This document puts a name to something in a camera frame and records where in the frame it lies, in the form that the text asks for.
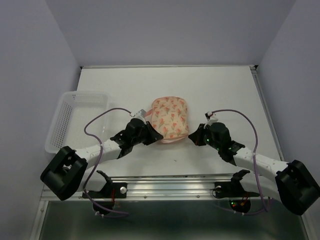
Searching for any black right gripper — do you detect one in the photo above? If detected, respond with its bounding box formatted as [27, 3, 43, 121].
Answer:
[189, 122, 221, 150]

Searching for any floral peach laundry bag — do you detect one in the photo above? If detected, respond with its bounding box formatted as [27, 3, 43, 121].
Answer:
[145, 96, 189, 144]

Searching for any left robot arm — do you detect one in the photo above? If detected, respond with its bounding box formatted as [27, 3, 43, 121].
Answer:
[40, 118, 164, 201]

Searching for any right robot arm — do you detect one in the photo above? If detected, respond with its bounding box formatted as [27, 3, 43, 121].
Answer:
[188, 122, 320, 216]

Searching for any white plastic basket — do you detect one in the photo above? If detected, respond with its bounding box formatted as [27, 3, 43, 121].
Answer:
[44, 90, 109, 154]

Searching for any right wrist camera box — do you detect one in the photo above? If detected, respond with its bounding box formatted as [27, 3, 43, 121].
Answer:
[205, 111, 218, 126]

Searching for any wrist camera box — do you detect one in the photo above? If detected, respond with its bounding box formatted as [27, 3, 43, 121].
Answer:
[205, 111, 218, 126]
[129, 109, 147, 119]

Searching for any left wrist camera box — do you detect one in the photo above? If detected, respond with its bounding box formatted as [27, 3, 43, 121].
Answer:
[129, 109, 147, 119]

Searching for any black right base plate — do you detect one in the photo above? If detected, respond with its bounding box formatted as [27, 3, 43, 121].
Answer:
[213, 170, 259, 199]

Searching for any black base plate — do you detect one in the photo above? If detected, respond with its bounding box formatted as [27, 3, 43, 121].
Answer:
[87, 170, 128, 199]
[213, 170, 259, 199]

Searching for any aluminium front rail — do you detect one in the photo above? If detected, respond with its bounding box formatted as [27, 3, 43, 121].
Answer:
[40, 174, 281, 202]

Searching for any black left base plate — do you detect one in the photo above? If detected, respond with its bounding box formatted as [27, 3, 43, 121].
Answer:
[87, 170, 128, 199]

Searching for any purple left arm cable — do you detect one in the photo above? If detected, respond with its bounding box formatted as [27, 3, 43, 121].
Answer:
[81, 107, 132, 219]

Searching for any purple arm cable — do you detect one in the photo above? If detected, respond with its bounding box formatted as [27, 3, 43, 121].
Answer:
[209, 108, 275, 217]
[81, 107, 132, 219]

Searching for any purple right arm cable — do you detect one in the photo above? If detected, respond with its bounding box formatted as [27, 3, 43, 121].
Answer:
[209, 108, 275, 217]

